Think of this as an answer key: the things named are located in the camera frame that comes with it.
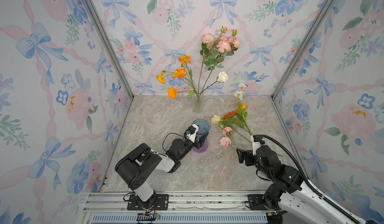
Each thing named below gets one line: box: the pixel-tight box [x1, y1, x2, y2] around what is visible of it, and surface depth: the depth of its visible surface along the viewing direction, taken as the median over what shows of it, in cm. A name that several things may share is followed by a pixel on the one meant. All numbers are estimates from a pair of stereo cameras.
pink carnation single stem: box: [197, 33, 215, 94], surface depth 87 cm
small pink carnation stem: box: [222, 126, 241, 137], surface depth 97 cm
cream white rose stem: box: [199, 71, 229, 95], surface depth 75 cm
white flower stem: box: [233, 82, 248, 105], surface depth 109 cm
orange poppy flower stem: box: [156, 54, 201, 98], surface depth 92 cm
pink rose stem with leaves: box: [204, 26, 241, 74], surface depth 84 cm
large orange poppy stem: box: [167, 87, 194, 100], surface depth 75 cm
